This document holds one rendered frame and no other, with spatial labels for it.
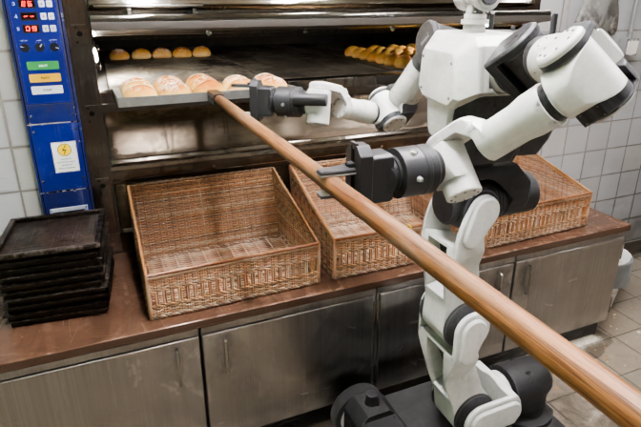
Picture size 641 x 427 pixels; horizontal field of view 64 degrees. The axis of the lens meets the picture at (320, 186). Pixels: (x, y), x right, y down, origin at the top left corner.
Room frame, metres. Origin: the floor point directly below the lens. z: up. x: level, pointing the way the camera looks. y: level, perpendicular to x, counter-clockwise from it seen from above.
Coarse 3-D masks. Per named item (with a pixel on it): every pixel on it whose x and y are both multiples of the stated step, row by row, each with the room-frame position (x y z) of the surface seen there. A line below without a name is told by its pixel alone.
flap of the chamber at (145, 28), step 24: (96, 24) 1.61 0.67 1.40; (120, 24) 1.64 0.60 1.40; (144, 24) 1.67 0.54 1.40; (168, 24) 1.69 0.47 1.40; (192, 24) 1.72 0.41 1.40; (216, 24) 1.75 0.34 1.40; (240, 24) 1.78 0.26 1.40; (264, 24) 1.81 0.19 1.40; (288, 24) 1.84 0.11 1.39; (312, 24) 1.88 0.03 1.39; (336, 24) 1.91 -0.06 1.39; (360, 24) 1.95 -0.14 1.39; (384, 24) 1.98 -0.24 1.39; (408, 24) 2.03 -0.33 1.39; (456, 24) 2.16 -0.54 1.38; (504, 24) 2.32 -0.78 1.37
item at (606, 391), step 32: (256, 128) 1.13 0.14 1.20; (288, 160) 0.93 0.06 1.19; (352, 192) 0.72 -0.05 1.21; (384, 224) 0.61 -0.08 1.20; (416, 256) 0.54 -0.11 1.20; (448, 256) 0.51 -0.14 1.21; (448, 288) 0.48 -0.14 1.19; (480, 288) 0.45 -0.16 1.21; (512, 320) 0.40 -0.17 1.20; (544, 352) 0.36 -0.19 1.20; (576, 352) 0.35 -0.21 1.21; (576, 384) 0.33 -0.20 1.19; (608, 384) 0.31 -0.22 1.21; (608, 416) 0.30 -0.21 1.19; (640, 416) 0.29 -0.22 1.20
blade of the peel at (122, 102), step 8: (120, 96) 1.65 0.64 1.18; (136, 96) 1.51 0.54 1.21; (144, 96) 1.52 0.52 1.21; (152, 96) 1.53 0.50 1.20; (160, 96) 1.54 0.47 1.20; (168, 96) 1.54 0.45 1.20; (176, 96) 1.55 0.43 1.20; (184, 96) 1.56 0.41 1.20; (192, 96) 1.57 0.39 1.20; (200, 96) 1.58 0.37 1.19; (224, 96) 1.61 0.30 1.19; (232, 96) 1.62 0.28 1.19; (240, 96) 1.63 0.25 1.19; (248, 96) 1.64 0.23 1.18; (120, 104) 1.49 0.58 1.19; (128, 104) 1.50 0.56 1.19; (136, 104) 1.51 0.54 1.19; (144, 104) 1.52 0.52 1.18; (152, 104) 1.53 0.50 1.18; (160, 104) 1.54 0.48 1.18
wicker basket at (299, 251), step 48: (144, 192) 1.74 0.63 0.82; (192, 192) 1.80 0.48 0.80; (240, 192) 1.86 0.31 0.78; (288, 192) 1.78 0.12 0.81; (144, 240) 1.69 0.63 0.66; (192, 240) 1.75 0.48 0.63; (240, 240) 1.82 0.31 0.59; (288, 240) 1.78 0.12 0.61; (144, 288) 1.40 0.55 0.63; (192, 288) 1.47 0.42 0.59; (240, 288) 1.41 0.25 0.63; (288, 288) 1.47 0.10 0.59
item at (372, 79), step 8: (384, 72) 2.22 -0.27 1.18; (392, 72) 2.22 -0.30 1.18; (400, 72) 2.22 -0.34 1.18; (288, 80) 2.01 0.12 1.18; (296, 80) 2.01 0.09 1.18; (304, 80) 2.02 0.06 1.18; (312, 80) 2.04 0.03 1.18; (320, 80) 2.05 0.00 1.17; (328, 80) 2.06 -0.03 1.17; (336, 80) 2.07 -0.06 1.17; (344, 80) 2.09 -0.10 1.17; (352, 80) 2.10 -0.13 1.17; (360, 80) 2.11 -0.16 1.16; (368, 80) 2.13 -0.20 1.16; (376, 80) 2.14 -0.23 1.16; (384, 80) 2.16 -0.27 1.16; (392, 80) 2.17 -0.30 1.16; (304, 88) 2.02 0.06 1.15; (104, 96) 1.75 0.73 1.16; (112, 96) 1.76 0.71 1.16
